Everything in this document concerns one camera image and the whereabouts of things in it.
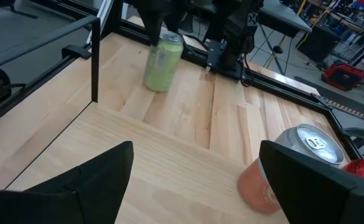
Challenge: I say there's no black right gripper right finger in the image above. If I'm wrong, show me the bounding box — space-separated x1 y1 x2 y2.
258 139 364 224

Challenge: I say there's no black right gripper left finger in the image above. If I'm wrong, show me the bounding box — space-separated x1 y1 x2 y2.
0 141 135 224

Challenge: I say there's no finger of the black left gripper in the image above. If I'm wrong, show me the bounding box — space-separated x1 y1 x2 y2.
164 0 190 34
137 0 170 47

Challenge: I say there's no light green beverage can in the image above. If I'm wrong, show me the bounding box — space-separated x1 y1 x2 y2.
142 30 185 93

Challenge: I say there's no red beverage can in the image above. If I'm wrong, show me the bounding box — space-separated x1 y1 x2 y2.
342 154 364 184

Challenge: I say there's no orange and silver beverage can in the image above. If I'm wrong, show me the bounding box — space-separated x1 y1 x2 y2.
237 123 350 215

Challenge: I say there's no black hazard-striped floor mat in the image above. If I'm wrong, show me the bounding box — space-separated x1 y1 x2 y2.
293 76 364 127

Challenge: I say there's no dark grey desk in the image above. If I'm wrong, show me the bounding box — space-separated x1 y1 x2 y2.
256 0 313 40

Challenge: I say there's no red toolbox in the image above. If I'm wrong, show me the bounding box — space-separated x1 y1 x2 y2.
320 60 364 92

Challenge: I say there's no black case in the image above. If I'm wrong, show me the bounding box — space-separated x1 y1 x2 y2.
296 24 342 63

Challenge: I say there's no cluttered workbench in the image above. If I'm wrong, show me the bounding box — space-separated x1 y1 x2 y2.
306 0 364 41

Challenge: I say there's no black frame clamp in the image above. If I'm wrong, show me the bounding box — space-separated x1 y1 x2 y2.
343 126 364 149
61 44 91 60

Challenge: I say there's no black metal table frame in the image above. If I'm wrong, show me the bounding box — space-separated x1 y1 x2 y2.
0 0 362 161

